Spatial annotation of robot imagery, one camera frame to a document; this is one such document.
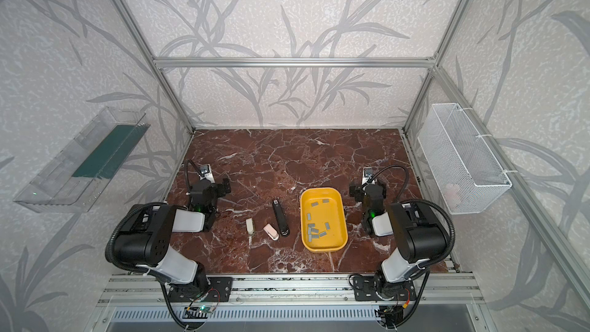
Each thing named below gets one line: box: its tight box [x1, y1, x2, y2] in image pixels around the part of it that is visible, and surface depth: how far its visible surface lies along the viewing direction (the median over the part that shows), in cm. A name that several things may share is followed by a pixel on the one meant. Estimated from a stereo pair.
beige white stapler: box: [245, 218, 255, 235], surface depth 86 cm
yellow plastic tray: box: [300, 186, 349, 253], surface depth 90 cm
